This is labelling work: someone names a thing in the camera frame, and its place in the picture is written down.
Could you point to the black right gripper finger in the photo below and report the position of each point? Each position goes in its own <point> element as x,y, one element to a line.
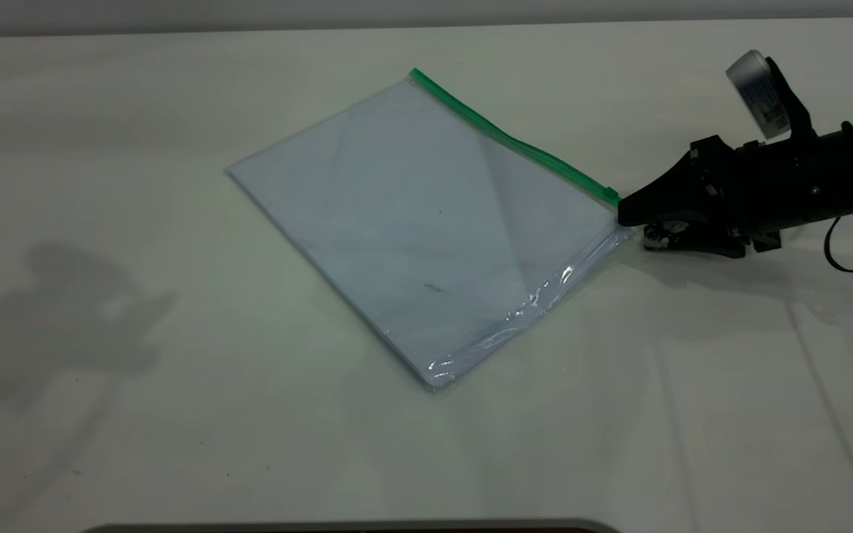
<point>700,240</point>
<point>667,200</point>

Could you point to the transparent zip bag green zipper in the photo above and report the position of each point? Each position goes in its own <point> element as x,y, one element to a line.
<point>412,222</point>

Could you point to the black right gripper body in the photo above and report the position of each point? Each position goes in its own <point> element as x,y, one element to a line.
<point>774,185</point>

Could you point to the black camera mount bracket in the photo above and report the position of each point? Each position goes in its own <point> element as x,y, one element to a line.
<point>797,111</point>

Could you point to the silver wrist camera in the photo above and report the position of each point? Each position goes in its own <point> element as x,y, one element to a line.
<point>756,92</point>

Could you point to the green zipper slider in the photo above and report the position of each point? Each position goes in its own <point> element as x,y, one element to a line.
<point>611,196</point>

